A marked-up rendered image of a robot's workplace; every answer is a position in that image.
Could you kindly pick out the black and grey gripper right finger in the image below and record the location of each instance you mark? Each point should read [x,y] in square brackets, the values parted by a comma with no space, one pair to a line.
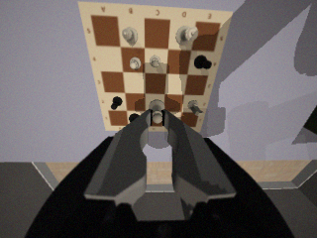
[204,172]

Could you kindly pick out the brown and cream chessboard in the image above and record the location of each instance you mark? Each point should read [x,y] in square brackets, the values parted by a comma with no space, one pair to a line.
[176,81]

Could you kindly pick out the white pawn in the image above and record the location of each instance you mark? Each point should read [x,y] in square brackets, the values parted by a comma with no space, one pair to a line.
[154,61]
[157,106]
[135,63]

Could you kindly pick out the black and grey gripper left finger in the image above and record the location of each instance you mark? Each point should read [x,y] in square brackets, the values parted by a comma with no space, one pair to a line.
[114,172]

